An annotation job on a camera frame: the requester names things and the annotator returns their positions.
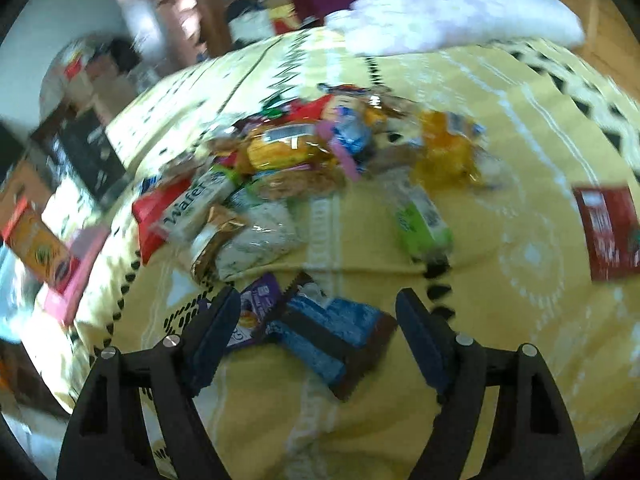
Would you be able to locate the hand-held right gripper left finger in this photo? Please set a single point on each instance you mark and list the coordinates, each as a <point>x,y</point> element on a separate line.
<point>215,340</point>

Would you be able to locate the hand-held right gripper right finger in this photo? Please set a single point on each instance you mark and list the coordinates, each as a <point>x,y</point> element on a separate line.
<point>425,345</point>

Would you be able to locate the white speckled snack packet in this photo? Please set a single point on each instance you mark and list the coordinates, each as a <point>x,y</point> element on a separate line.
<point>262,237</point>

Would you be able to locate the green white wafer packet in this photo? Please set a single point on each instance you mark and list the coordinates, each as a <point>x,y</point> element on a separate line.
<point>192,207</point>

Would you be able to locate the purple snack packet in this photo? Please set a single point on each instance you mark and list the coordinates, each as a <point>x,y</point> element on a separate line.
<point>260,305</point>

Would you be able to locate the gold brown snack packet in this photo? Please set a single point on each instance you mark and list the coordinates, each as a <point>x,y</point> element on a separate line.
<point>215,240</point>

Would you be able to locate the light green snack packet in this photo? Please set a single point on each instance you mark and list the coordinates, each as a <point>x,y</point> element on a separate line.
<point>420,220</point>

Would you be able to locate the red snack packet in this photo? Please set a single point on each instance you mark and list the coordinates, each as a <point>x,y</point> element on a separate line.
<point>147,215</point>

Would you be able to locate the pink box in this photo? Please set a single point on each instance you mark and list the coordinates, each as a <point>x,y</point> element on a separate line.
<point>75,280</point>

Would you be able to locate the clear cookie packet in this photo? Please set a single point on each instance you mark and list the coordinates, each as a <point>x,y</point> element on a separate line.
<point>300,182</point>

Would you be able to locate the orange yellow snack packet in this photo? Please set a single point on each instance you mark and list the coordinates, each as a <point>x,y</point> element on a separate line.
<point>445,150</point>

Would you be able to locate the orange red gift box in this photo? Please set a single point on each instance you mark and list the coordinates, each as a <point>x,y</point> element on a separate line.
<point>37,245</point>

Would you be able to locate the large yellow snack packet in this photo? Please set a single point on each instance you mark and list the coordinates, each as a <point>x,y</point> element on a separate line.
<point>290,147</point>

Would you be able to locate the pink snack packet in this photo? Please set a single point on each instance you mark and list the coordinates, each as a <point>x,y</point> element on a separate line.
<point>342,152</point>

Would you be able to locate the dark red box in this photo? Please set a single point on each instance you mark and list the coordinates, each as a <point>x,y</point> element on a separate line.
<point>610,235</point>

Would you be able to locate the blue white snack packet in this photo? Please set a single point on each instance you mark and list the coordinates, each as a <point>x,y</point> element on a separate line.
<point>355,130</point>

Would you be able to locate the yellow printed blanket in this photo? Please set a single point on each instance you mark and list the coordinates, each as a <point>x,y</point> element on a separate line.
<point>500,110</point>

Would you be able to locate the round floral covered board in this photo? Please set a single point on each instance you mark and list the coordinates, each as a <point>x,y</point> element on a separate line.
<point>75,70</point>

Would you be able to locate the white tote bag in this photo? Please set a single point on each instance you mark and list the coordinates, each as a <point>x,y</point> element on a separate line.
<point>247,25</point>

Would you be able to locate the red yellow gift bag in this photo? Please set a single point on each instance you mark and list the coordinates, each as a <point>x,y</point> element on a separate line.
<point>285,17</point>

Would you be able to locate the white quilt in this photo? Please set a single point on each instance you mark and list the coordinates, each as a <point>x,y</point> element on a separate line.
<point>450,15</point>

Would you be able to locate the brown wooden wardrobe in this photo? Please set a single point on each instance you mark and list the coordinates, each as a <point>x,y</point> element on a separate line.
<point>185,5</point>

